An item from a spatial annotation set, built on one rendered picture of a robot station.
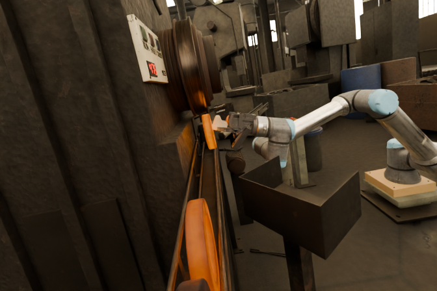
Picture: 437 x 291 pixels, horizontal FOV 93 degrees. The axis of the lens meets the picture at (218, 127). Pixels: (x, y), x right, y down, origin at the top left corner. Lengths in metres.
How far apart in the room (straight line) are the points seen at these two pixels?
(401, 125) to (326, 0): 3.43
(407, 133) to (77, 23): 1.44
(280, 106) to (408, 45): 3.40
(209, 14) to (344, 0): 2.42
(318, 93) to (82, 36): 3.31
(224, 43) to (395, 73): 2.85
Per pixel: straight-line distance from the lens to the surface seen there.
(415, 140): 1.47
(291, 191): 0.80
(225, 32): 3.82
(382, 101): 1.21
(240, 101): 3.72
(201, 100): 0.92
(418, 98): 3.23
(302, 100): 3.43
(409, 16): 5.96
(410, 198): 1.80
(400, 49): 5.77
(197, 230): 0.39
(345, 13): 4.81
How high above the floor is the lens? 1.01
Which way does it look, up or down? 11 degrees down
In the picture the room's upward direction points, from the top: 11 degrees counter-clockwise
